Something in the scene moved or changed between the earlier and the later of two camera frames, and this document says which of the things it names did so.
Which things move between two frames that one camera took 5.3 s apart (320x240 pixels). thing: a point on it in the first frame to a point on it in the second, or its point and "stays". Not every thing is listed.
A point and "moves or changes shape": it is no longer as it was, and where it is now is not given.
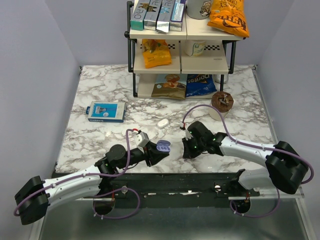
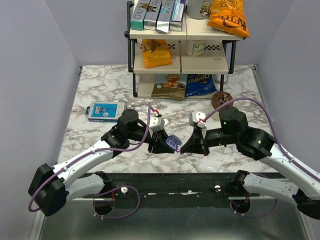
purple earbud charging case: [163, 145] moves or changes shape
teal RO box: [136, 20] stays
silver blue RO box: [164, 15] stays
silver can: [218, 76] stays
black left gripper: [151, 154] to [160, 146]
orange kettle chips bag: [229, 15] stays
